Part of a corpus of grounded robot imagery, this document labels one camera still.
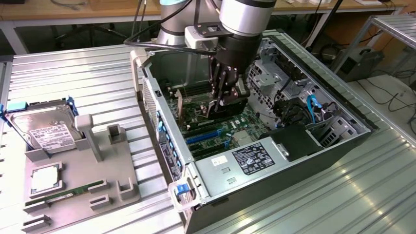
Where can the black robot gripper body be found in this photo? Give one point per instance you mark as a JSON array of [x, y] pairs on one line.
[[238, 52]]

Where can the graphics card with metal bracket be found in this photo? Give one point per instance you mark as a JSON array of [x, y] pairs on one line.
[[226, 111]]

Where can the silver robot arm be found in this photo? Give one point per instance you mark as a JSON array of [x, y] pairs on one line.
[[246, 17]]

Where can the empty black RAM slots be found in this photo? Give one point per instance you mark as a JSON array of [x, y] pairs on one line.
[[194, 88]]

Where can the metal disk bay cage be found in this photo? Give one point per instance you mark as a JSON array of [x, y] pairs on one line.
[[269, 80]]

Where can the green motherboard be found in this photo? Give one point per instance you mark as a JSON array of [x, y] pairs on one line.
[[240, 124]]

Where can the installed black RAM sticks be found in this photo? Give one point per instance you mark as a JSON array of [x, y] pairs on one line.
[[210, 124]]

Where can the gold chipset heat sink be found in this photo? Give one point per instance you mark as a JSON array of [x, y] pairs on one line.
[[242, 137]]

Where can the blue expansion slot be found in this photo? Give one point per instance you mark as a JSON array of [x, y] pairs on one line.
[[201, 138]]

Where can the black expansion slot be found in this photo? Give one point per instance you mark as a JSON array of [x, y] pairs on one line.
[[208, 149]]

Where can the black fan shroud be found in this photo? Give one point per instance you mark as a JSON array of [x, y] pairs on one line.
[[292, 143]]

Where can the grey power supply unit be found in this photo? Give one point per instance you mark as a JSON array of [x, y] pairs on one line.
[[226, 173]]

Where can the open grey PC case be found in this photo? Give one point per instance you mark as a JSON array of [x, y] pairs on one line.
[[292, 170]]

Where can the black box on floor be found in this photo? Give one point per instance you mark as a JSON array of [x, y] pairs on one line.
[[360, 65]]

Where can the black chair base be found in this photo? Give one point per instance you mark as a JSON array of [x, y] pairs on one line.
[[93, 31]]

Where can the blue case latch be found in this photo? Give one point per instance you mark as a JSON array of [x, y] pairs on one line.
[[181, 190]]

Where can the grey parts rack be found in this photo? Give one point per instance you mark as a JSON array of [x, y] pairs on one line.
[[77, 170]]

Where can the silver hard disk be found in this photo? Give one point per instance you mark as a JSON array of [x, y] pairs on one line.
[[45, 129]]

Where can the hard disk drive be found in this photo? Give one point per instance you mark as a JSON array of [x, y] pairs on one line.
[[16, 106]]

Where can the green RAM stick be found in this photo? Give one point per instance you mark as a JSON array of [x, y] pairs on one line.
[[68, 193]]

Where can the silver CPU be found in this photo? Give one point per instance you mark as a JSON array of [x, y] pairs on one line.
[[45, 179]]

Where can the wooden desk with white frame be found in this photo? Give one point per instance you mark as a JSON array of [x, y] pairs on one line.
[[97, 12]]

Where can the metal slat frame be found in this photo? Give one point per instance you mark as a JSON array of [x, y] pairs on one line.
[[393, 26]]

